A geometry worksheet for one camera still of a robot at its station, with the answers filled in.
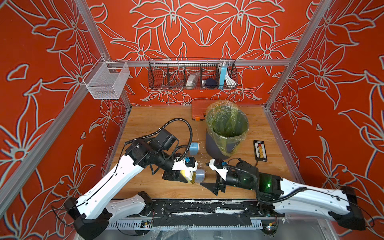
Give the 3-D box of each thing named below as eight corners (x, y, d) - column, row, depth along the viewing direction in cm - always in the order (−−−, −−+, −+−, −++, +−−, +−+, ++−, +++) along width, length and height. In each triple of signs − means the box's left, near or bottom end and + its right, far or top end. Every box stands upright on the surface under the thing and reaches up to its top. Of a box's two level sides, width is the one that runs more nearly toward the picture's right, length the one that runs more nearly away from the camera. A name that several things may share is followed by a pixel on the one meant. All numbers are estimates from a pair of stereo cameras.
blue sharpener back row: (189, 155, 94) (189, 149, 88) (189, 148, 97) (189, 142, 91) (199, 155, 94) (200, 149, 88) (199, 148, 97) (199, 142, 91)
